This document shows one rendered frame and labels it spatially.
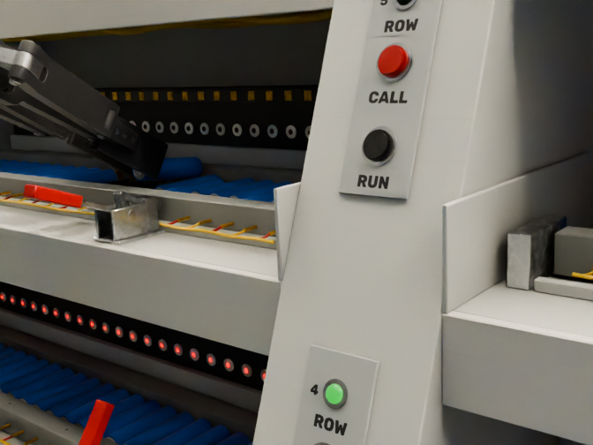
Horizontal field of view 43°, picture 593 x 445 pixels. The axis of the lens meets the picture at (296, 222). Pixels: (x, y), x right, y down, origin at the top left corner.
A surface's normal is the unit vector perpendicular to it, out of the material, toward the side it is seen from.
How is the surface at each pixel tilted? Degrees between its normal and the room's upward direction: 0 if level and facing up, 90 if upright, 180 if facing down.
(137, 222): 90
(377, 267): 90
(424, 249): 90
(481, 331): 111
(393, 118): 90
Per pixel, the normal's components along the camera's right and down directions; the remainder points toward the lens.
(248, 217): -0.62, 0.19
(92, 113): 0.87, 0.15
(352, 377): -0.60, -0.16
